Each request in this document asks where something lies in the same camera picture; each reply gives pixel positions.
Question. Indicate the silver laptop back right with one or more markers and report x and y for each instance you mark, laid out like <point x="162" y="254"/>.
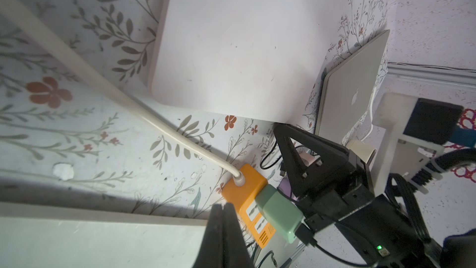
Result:
<point x="347" y="90"/>

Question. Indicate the cream box green display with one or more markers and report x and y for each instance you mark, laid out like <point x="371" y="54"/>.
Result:
<point x="364" y="151"/>

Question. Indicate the white laptop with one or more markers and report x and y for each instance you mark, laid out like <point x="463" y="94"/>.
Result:
<point x="34" y="236"/>
<point x="249" y="58"/>

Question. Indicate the green charger plug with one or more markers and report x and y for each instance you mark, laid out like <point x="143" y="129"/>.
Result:
<point x="281" y="213"/>

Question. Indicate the orange power strip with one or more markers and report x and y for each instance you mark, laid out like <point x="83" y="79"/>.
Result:
<point x="243" y="200"/>

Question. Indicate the white laptop front left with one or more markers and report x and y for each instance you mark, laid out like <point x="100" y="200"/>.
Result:
<point x="34" y="236"/>

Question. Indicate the white laptop back left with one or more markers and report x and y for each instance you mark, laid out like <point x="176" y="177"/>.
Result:
<point x="249" y="58"/>

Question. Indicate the pink charger plug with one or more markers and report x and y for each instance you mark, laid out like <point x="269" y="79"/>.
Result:
<point x="310" y="159"/>

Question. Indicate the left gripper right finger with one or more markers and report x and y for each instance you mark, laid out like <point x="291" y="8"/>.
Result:
<point x="235" y="254"/>

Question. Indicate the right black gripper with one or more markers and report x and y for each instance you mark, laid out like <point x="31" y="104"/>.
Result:
<point x="332" y="186"/>

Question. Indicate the purple power strip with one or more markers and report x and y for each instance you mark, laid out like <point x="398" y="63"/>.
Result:
<point x="285" y="188"/>

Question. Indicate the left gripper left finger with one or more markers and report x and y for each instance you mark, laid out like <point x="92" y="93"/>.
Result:
<point x="211" y="251"/>

